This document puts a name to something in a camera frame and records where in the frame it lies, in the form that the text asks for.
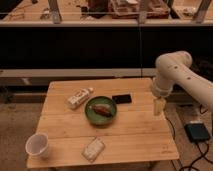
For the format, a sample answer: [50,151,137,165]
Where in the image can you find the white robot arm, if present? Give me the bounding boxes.
[150,51,213,114]

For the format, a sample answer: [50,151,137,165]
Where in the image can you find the black smartphone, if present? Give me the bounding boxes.
[112,94,132,104]

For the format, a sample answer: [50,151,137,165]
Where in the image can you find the black power adapter box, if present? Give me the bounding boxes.
[184,123,210,143]

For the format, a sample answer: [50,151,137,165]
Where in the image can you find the green bowl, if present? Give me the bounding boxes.
[84,96,117,125]

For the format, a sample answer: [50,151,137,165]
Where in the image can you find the brown food in bowl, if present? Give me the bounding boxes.
[90,104,112,117]

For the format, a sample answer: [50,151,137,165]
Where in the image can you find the wooden folding table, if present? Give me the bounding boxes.
[27,78,179,169]

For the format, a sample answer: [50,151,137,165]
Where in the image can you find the wrapped snack packet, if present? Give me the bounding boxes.
[82,138,105,163]

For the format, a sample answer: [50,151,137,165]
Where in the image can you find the white paper cup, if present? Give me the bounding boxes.
[25,133,50,159]

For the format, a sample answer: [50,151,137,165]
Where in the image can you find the black cable on floor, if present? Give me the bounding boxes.
[166,104,213,171]

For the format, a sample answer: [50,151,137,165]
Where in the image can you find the long metal bench rail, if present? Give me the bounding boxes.
[0,68,156,86]

